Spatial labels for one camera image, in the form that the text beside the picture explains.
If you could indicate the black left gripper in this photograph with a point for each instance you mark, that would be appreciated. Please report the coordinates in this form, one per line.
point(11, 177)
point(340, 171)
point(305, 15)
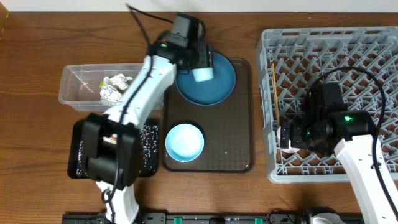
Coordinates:
point(208, 60)

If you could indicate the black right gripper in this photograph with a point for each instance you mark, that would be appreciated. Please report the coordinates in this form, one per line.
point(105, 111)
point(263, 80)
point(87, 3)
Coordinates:
point(296, 141)

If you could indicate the light blue cup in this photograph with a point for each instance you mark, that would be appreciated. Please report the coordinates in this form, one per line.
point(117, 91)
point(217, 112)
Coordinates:
point(203, 74)

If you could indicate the dark blue plate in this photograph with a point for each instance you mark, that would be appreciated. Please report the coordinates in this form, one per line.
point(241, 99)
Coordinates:
point(212, 91)

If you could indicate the wooden chopstick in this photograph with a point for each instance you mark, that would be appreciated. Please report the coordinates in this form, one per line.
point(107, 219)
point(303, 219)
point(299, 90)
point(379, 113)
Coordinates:
point(273, 78)
point(277, 109)

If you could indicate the white tissue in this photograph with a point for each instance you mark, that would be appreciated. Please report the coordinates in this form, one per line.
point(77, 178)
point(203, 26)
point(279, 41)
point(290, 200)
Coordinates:
point(120, 82)

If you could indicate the light blue bowl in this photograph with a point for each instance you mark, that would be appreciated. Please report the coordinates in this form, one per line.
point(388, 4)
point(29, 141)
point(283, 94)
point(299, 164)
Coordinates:
point(184, 142)

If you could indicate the green snack wrapper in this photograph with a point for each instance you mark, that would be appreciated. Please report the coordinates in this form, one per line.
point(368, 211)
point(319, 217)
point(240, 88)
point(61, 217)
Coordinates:
point(109, 94)

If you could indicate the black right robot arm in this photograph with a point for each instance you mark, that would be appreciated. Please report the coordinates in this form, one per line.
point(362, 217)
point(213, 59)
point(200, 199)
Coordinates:
point(351, 137)

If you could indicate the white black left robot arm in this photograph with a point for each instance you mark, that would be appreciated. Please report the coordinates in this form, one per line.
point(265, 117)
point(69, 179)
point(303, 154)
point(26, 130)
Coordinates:
point(107, 147)

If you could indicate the grey dishwasher rack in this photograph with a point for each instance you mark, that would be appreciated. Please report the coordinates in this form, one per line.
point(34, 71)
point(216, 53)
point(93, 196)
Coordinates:
point(363, 60)

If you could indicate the clear plastic waste bin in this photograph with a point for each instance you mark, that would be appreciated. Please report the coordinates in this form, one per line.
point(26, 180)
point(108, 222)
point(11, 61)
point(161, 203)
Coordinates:
point(80, 84)

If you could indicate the dark brown serving tray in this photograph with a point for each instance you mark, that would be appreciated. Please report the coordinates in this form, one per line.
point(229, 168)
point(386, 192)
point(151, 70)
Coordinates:
point(226, 126)

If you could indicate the pile of white rice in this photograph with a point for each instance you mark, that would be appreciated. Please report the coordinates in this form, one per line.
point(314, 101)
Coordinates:
point(147, 143)

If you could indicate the black tray with rice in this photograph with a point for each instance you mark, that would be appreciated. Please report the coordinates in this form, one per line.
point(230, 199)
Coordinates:
point(149, 146)

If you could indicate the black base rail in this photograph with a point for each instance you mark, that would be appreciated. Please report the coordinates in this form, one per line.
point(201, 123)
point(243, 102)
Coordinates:
point(275, 216)

